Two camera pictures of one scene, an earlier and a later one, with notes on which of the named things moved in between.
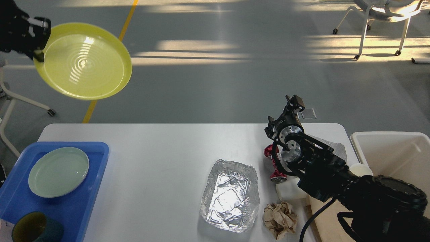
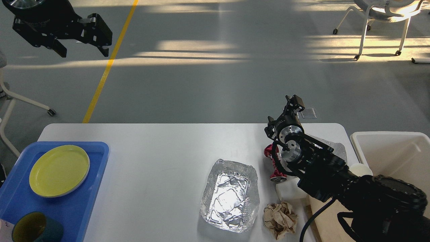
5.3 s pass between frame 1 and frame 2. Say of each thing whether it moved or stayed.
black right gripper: stayed
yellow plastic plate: moved
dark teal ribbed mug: stayed
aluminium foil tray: stayed
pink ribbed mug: stayed
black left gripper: moved
